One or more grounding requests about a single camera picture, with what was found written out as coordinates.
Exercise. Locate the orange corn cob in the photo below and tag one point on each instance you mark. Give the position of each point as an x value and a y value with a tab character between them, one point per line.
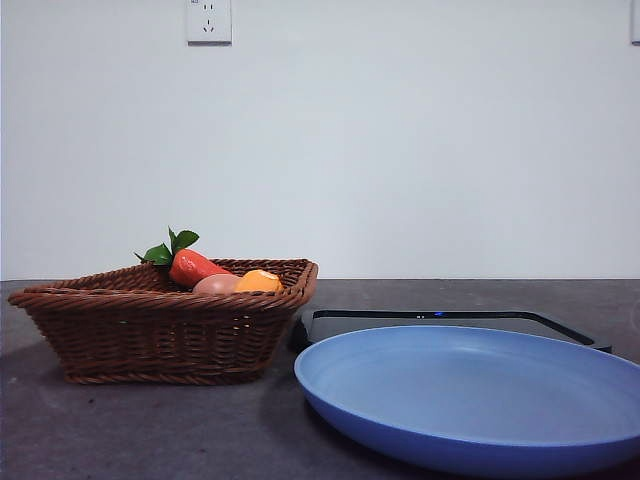
260	281

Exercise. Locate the blue plate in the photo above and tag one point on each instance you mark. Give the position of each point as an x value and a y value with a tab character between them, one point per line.
450	390

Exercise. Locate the brown wicker basket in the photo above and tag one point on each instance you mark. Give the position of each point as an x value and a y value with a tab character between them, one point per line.
150	335

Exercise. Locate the black flat board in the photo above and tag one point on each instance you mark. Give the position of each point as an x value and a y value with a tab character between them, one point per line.
350	322

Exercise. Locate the brown egg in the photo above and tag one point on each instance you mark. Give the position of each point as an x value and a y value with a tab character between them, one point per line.
215	286

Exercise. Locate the orange carrot with green leaves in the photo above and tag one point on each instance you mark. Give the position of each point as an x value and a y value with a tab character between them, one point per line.
192	267

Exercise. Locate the white wall socket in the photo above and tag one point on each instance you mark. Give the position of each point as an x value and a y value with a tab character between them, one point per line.
210	25

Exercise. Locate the white wall plate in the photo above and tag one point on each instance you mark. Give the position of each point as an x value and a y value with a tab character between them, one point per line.
635	22

